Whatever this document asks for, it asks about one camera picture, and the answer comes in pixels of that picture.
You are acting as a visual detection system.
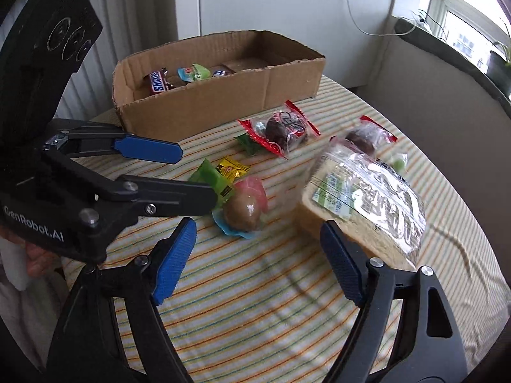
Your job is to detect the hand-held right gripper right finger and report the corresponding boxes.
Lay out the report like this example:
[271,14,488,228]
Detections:
[319,220,468,383]

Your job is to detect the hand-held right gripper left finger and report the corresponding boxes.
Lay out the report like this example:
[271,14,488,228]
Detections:
[46,217,198,383]

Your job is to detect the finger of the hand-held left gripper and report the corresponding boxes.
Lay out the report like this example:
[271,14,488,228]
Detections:
[78,173,219,232]
[42,119,184,165]

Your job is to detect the green snack bar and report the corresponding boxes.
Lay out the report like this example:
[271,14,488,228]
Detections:
[188,159,236,208]

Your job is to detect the packaged bread loaf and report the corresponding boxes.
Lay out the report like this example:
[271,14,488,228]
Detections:
[295,136,428,272]

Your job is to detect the yellow snack packet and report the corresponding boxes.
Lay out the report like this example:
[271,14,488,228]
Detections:
[216,157,251,180]

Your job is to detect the brown cardboard box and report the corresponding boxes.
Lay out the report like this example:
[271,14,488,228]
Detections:
[112,30,326,142]

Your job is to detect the red chocolate snack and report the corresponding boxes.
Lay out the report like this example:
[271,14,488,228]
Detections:
[345,115,398,156]
[236,100,322,161]

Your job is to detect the person's left hand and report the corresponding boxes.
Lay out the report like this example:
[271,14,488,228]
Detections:
[22,243,65,278]

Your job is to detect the brown chocolate bar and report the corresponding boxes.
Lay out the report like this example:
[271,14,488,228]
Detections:
[149,69,176,96]

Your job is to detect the green blue jelly cup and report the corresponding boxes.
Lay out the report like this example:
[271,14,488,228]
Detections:
[177,64,211,82]

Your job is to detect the green candy wrapper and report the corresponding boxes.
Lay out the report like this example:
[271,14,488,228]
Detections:
[235,132,264,155]

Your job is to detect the striped tablecloth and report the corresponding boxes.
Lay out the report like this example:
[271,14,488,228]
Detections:
[60,74,504,383]

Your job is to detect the white pleated curtain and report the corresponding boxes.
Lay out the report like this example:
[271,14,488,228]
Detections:
[60,0,180,120]

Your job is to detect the white cabinet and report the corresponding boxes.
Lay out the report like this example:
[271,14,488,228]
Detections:
[176,0,396,88]

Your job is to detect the dark grey windowsill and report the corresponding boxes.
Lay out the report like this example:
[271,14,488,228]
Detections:
[393,16,511,104]

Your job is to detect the potted plant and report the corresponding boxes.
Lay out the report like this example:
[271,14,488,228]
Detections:
[485,40,511,88]

